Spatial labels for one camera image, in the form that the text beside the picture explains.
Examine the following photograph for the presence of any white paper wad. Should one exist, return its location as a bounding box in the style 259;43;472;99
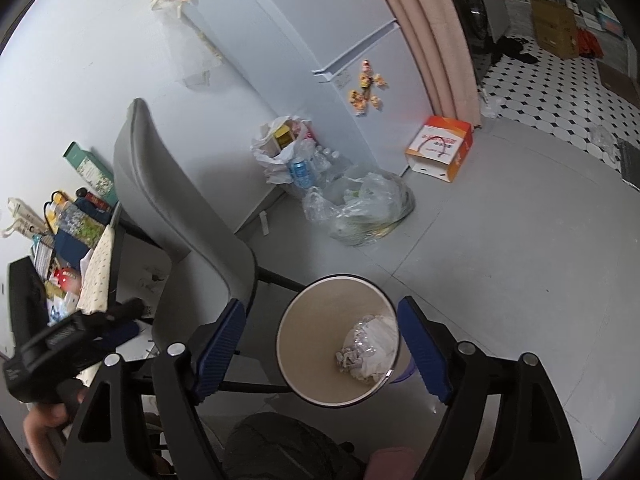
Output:
335;315;398;383

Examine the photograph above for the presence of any pack of water bottles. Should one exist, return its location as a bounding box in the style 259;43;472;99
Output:
310;144;351;181

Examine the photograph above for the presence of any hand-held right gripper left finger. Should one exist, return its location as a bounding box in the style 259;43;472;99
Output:
59;299;247;480

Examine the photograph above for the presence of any white mesh bag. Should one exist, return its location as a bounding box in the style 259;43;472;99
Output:
150;0;223;91

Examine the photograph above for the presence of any orange and white carton box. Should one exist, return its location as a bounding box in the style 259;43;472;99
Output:
404;115;473;183

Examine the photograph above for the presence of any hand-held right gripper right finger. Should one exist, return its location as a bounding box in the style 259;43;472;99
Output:
397;296;583;480

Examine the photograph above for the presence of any yellow carton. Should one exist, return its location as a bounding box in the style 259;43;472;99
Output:
272;127;297;153

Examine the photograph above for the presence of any cream round trash bin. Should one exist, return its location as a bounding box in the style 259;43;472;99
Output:
276;274;417;407

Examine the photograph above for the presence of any black cloth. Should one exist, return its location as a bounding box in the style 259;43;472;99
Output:
492;36;541;66

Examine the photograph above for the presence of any tall green box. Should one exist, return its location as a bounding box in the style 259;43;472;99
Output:
62;141;118;206

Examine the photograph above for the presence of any person's left hand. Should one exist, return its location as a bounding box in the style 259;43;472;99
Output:
22;389;88;480

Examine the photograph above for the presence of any blue and white tissue pack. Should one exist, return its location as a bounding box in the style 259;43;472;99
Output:
47;292;81;323

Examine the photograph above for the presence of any pink curtain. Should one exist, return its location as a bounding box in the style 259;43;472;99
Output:
360;0;483;128

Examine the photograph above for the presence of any clear plastic bag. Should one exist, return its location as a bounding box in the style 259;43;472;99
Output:
302;171;417;247

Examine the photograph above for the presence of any blue drink can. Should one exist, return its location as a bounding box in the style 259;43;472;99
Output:
289;156;313;188

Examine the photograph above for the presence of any navy tote bag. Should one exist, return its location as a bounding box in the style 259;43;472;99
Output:
47;190;113;266

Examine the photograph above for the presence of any person's dark trouser leg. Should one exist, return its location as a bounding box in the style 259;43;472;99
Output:
222;412;366;480

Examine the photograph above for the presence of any black frame table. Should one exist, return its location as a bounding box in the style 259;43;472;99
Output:
100;202;176;321

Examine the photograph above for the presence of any red round container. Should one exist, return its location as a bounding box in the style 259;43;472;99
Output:
50;267;81;293

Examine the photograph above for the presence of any floral printed clear bottle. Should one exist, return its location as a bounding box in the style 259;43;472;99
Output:
55;200;108;251

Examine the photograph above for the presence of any white plastic bag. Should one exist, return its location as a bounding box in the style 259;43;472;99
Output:
250;116;318;186

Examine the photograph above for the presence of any cluster of fridge magnets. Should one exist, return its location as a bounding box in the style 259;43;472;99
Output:
348;60;388;117

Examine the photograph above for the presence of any white refrigerator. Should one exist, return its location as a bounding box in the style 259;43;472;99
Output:
185;0;441;176

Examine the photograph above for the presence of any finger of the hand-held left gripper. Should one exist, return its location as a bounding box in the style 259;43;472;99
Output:
82;297;146;331
100;320;141;350

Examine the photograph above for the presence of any polka dot tablecloth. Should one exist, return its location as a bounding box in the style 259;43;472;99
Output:
77;225;118;316

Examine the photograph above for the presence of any grey upholstered chair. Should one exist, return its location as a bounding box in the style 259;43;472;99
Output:
112;97;306;396

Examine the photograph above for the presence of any grey striped packet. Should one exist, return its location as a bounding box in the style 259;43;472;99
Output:
31;240;56;281

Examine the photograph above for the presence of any washing machine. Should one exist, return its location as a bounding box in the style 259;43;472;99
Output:
452;0;511;53

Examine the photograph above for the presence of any red bag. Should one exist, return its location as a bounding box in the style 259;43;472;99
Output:
577;27;603;58

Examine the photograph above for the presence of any brown cardboard box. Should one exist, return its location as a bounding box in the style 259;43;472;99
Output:
530;0;581;60

